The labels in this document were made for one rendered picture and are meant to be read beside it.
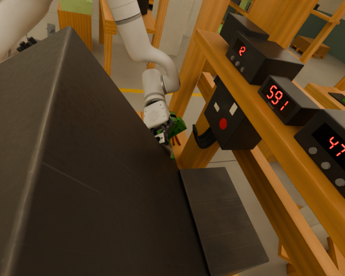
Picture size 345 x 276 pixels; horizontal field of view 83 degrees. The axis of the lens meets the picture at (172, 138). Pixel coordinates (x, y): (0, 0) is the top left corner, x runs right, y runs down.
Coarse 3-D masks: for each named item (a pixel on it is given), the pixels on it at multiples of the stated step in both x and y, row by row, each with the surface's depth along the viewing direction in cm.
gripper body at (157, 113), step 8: (152, 104) 75; (160, 104) 73; (144, 112) 76; (152, 112) 74; (160, 112) 72; (168, 112) 73; (144, 120) 74; (152, 120) 72; (160, 120) 71; (160, 128) 75
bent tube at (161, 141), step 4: (156, 136) 70; (160, 136) 69; (160, 140) 68; (164, 140) 68; (160, 144) 68; (164, 144) 70; (164, 148) 72; (168, 148) 73; (168, 152) 75; (172, 152) 77
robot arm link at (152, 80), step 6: (144, 72) 81; (150, 72) 80; (156, 72) 80; (144, 78) 80; (150, 78) 78; (156, 78) 78; (162, 78) 78; (144, 84) 79; (150, 84) 77; (156, 84) 77; (162, 84) 77; (144, 90) 78; (150, 90) 76; (156, 90) 76; (162, 90) 78; (144, 96) 78
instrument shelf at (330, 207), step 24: (216, 48) 63; (216, 72) 59; (240, 96) 49; (264, 120) 42; (288, 144) 37; (288, 168) 37; (312, 168) 34; (312, 192) 32; (336, 192) 31; (336, 216) 29; (336, 240) 29
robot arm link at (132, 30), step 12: (120, 24) 62; (132, 24) 62; (144, 24) 66; (132, 36) 64; (144, 36) 66; (132, 48) 67; (144, 48) 67; (144, 60) 70; (156, 60) 70; (168, 60) 72; (168, 72) 74; (168, 84) 77; (180, 84) 80
